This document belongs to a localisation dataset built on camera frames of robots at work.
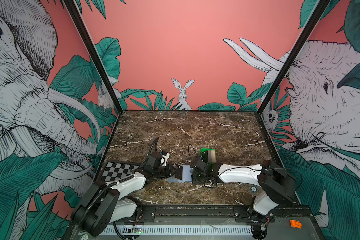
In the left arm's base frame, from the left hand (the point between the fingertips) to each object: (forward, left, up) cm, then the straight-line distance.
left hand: (179, 169), depth 84 cm
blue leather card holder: (-3, -4, -3) cm, 6 cm away
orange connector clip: (-28, -55, -3) cm, 62 cm away
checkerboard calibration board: (+1, +38, -3) cm, 38 cm away
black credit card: (-2, 0, -2) cm, 3 cm away
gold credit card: (+9, -22, -3) cm, 24 cm away
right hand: (-4, -7, -4) cm, 9 cm away
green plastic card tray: (+11, -16, -4) cm, 20 cm away
